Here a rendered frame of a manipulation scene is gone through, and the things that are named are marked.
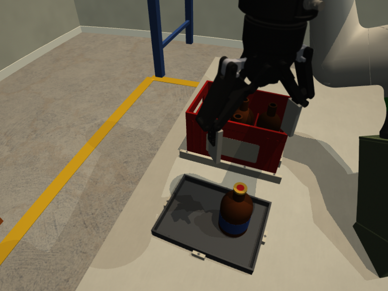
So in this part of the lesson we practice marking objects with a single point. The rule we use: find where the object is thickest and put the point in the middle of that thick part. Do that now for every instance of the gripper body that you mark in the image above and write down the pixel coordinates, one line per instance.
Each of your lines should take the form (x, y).
(261, 40)

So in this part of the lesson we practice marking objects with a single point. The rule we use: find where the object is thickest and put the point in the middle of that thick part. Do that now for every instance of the red plastic crate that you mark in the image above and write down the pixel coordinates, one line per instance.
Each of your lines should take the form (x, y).
(242, 144)

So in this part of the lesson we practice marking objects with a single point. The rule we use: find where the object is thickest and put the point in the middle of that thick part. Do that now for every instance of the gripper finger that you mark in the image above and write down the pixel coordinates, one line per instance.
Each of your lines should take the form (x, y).
(298, 93)
(226, 94)

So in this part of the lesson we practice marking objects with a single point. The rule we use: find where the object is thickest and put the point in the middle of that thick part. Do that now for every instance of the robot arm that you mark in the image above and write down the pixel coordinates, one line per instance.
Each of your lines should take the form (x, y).
(345, 54)

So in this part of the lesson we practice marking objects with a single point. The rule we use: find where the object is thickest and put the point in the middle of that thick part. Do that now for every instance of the brown glass bottle with blue label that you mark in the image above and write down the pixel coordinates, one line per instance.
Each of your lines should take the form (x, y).
(235, 211)

